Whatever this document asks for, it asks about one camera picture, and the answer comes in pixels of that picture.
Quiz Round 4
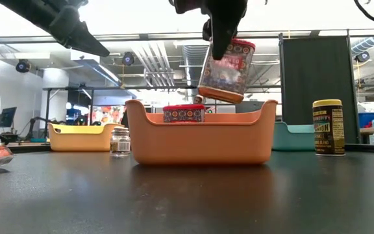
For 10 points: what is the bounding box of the teal plastic bin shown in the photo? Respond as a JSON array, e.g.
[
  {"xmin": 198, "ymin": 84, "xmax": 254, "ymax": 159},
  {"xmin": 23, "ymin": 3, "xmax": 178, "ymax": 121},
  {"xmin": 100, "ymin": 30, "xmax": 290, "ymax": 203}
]
[{"xmin": 271, "ymin": 121, "xmax": 316, "ymax": 152}]

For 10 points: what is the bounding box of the grey overhead frame beam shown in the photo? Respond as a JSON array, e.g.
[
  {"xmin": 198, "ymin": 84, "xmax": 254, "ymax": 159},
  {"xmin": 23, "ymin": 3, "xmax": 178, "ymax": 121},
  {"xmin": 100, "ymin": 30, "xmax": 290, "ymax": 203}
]
[{"xmin": 0, "ymin": 29, "xmax": 374, "ymax": 42}]

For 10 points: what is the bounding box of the yellow plastic bin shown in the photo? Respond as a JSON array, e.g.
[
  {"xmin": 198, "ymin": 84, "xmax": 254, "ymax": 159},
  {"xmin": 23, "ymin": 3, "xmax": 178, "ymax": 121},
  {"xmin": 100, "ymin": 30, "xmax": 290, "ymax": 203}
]
[{"xmin": 47, "ymin": 122, "xmax": 125, "ymax": 153}]

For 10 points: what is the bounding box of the orange plastic bin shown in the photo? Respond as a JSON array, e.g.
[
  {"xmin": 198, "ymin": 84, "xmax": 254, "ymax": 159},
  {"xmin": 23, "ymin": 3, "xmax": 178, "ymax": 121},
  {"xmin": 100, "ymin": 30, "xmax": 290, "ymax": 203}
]
[{"xmin": 125, "ymin": 99, "xmax": 279, "ymax": 166}]

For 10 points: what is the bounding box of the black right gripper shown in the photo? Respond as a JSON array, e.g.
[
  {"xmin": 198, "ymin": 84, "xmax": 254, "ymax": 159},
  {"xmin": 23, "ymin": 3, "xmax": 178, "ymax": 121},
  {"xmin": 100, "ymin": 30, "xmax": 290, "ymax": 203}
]
[{"xmin": 169, "ymin": 0, "xmax": 249, "ymax": 61}]

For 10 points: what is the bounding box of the round black ceiling device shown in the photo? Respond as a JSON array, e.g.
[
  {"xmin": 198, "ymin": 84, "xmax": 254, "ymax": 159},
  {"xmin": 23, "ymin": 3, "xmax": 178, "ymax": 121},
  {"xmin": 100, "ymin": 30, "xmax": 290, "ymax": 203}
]
[
  {"xmin": 355, "ymin": 51, "xmax": 370, "ymax": 64},
  {"xmin": 121, "ymin": 51, "xmax": 136, "ymax": 66},
  {"xmin": 14, "ymin": 58, "xmax": 31, "ymax": 73}
]

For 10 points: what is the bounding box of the floral pattern panel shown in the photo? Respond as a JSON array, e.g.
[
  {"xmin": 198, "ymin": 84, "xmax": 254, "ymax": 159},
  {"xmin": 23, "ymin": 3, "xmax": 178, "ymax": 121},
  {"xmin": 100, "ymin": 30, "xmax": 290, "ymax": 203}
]
[{"xmin": 91, "ymin": 105, "xmax": 126, "ymax": 126}]

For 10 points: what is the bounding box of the black computer monitor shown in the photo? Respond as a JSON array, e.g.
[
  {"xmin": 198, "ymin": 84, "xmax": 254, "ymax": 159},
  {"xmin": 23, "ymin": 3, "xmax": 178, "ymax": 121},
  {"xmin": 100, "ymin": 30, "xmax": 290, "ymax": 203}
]
[{"xmin": 0, "ymin": 106, "xmax": 18, "ymax": 129}]

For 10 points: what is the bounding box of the blue storage bin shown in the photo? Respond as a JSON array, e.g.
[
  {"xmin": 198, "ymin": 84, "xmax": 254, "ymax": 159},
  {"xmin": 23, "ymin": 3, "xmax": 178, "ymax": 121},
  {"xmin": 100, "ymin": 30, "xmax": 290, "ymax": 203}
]
[{"xmin": 358, "ymin": 111, "xmax": 374, "ymax": 129}]

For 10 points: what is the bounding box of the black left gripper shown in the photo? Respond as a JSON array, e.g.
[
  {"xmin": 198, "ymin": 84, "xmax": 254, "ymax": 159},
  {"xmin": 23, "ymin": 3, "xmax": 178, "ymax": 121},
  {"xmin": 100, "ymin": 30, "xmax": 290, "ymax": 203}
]
[{"xmin": 0, "ymin": 0, "xmax": 110, "ymax": 59}]

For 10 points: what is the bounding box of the small clear glass spice jar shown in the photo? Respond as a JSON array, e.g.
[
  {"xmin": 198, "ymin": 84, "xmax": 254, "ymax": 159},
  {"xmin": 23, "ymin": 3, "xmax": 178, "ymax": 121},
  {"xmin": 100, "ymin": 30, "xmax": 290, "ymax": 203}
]
[{"xmin": 109, "ymin": 126, "xmax": 132, "ymax": 158}]

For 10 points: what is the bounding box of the black partition panel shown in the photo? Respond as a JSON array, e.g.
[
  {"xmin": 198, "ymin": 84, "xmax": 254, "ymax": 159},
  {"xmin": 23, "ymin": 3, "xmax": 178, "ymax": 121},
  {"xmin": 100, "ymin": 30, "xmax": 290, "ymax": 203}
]
[{"xmin": 278, "ymin": 31, "xmax": 360, "ymax": 144}]

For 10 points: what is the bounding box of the red-lid smoked paprika tin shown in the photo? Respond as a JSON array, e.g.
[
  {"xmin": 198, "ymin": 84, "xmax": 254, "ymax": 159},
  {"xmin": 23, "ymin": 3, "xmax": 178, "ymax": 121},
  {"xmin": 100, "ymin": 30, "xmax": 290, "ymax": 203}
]
[
  {"xmin": 162, "ymin": 103, "xmax": 206, "ymax": 124},
  {"xmin": 197, "ymin": 38, "xmax": 256, "ymax": 105}
]

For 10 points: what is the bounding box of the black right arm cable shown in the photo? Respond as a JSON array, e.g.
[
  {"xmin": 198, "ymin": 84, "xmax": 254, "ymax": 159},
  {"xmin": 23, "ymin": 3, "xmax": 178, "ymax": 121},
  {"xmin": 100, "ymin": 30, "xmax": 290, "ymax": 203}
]
[{"xmin": 353, "ymin": 0, "xmax": 374, "ymax": 27}]

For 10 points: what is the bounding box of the yellow-lid crunchy onion jar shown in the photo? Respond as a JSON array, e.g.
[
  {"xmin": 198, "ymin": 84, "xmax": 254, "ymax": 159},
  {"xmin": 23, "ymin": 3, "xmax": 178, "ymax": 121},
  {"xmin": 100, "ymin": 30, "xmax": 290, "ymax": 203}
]
[{"xmin": 312, "ymin": 99, "xmax": 346, "ymax": 157}]

